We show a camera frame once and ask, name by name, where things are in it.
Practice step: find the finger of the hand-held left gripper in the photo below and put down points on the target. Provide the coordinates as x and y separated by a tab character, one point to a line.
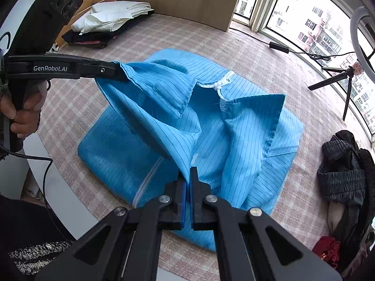
102	70

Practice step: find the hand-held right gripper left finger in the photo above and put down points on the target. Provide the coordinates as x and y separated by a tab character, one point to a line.
183	210

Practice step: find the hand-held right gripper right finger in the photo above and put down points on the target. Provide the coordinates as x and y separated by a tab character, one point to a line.
202	210

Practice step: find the blue striped work coat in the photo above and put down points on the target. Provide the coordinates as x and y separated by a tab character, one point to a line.
164	108

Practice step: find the person's left hand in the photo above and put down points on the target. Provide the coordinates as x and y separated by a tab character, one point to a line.
26	123

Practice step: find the white folded cloth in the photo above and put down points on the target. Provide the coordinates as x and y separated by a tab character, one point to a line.
111	14

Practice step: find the red cloth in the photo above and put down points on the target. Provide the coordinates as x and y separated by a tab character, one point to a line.
326	251

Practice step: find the beige cloth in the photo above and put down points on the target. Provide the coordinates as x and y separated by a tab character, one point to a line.
337	216

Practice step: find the black shirred garment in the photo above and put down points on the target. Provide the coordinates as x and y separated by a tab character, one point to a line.
339	169

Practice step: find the dark grey garment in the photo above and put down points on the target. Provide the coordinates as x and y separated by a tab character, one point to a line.
356	234

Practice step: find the person's dark tweed-trimmed clothing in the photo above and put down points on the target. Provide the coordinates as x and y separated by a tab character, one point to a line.
23	225

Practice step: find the black tripod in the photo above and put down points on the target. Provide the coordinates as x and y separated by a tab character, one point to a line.
348	93

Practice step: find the white window frame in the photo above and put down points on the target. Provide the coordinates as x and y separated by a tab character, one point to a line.
257	11

